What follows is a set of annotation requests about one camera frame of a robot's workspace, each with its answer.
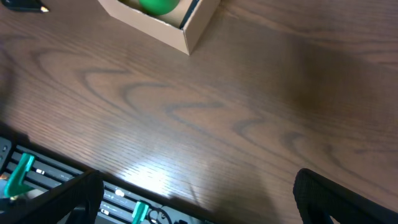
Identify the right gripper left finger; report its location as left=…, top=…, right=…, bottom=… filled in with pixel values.
left=1, top=170, right=104, bottom=224

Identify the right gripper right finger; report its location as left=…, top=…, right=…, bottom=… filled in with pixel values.
left=293, top=168, right=397, bottom=224

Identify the black tape measure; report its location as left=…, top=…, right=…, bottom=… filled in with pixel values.
left=1, top=0, right=49, bottom=13

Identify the cardboard box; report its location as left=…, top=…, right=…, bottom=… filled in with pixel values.
left=99, top=0, right=220, bottom=55

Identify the green tape roll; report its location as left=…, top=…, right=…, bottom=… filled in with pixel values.
left=139, top=0, right=179, bottom=16

